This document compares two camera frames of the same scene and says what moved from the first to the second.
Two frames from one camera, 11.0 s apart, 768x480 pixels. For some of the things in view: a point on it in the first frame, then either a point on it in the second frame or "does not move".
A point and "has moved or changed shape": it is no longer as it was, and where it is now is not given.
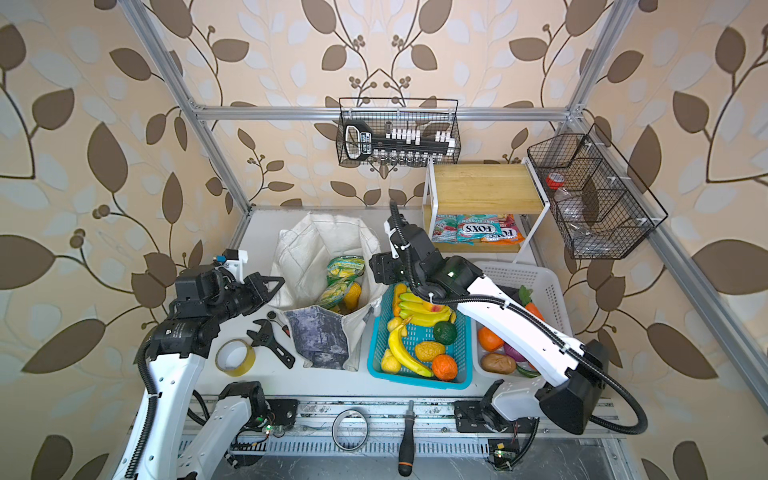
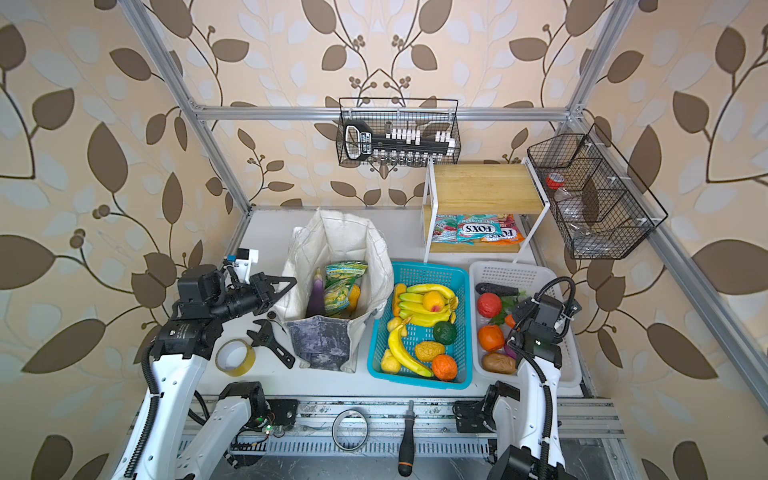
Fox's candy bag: [500, 229] does not move
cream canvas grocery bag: [299, 271] has moved or changed shape
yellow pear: [352, 296] does not move
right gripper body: [394, 271] → [521, 313]
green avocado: [444, 332] does not move
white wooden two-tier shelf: [484, 189] does not move
